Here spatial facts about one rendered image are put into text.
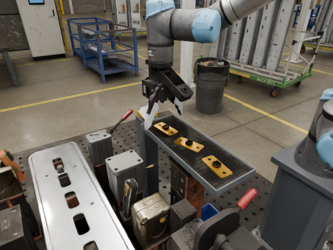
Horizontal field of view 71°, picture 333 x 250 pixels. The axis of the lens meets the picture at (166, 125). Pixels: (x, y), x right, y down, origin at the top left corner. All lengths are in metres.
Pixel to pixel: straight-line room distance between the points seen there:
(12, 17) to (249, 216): 7.38
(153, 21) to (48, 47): 6.49
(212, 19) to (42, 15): 6.51
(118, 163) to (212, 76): 2.60
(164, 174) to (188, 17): 0.88
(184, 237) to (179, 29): 0.49
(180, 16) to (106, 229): 0.58
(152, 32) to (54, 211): 0.57
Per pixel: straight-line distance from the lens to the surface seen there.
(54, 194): 0.84
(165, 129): 0.75
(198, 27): 0.59
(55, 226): 0.75
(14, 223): 0.77
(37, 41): 7.02
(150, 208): 0.62
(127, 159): 0.72
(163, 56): 0.65
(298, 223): 0.90
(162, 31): 0.63
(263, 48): 4.78
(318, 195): 0.80
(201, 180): 0.58
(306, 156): 0.79
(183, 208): 0.60
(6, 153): 0.92
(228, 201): 1.18
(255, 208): 1.19
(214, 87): 3.27
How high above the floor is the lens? 1.55
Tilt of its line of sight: 30 degrees down
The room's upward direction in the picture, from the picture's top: straight up
